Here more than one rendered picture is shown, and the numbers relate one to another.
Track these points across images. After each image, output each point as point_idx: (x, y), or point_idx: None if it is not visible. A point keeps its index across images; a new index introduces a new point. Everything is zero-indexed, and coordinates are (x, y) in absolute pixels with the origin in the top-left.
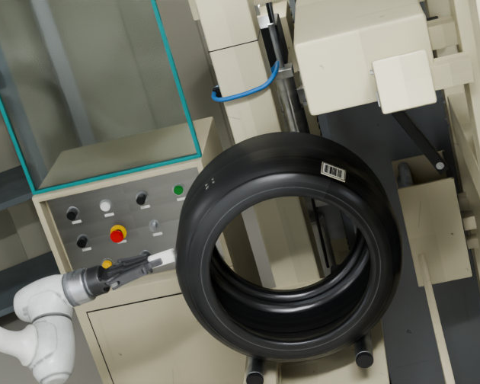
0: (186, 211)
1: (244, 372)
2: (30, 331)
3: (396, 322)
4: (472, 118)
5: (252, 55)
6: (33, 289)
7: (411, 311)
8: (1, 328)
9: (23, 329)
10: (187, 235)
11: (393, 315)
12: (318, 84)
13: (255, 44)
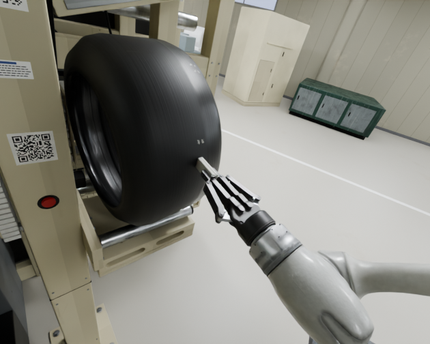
0: (207, 100)
1: (172, 231)
2: (351, 258)
3: None
4: (170, 9)
5: None
6: (343, 281)
7: None
8: (392, 265)
9: (358, 271)
10: (218, 115)
11: None
12: None
13: None
